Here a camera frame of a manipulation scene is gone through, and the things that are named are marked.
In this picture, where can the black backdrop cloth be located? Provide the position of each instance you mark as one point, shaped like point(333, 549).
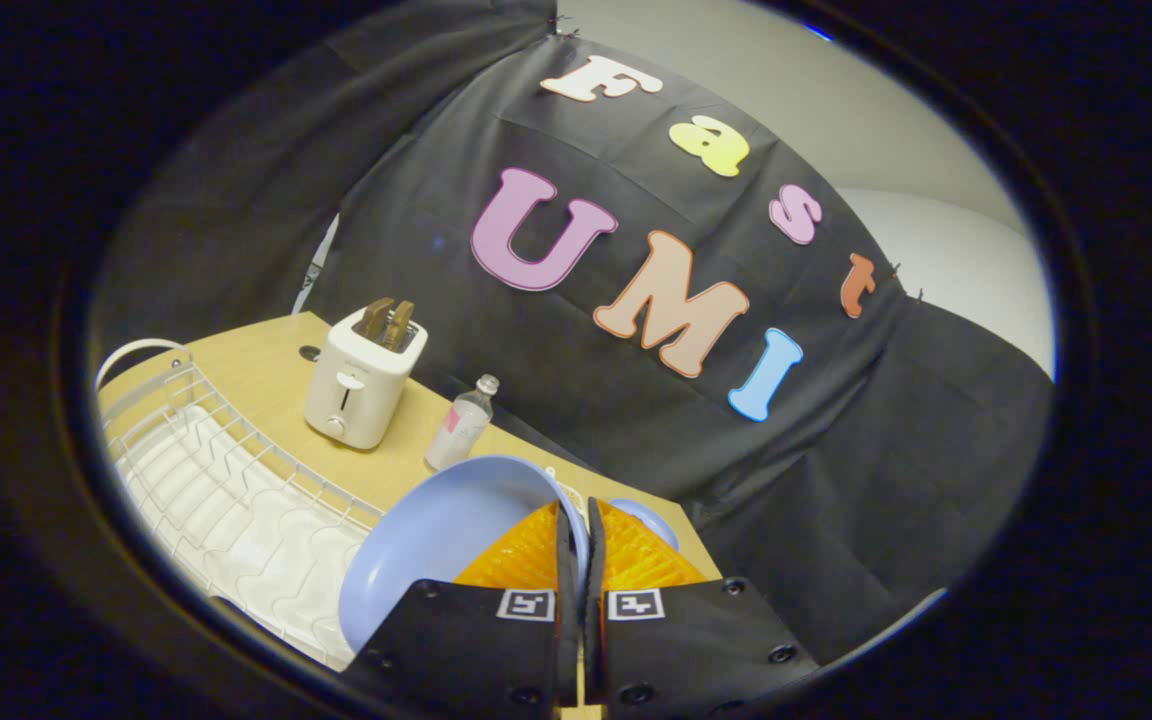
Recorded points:
point(636, 330)

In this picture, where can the toast slice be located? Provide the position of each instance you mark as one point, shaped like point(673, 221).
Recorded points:
point(374, 318)
point(400, 325)

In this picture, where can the white toaster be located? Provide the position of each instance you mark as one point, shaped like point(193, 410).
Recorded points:
point(356, 390)

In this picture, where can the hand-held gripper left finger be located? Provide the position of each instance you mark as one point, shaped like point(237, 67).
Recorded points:
point(567, 560)

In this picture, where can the clear plastic bottle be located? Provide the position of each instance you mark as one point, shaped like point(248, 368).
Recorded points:
point(461, 425)

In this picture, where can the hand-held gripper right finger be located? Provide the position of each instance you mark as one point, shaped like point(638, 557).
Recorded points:
point(594, 560)

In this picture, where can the small blue plate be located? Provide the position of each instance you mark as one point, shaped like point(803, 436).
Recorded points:
point(651, 520)

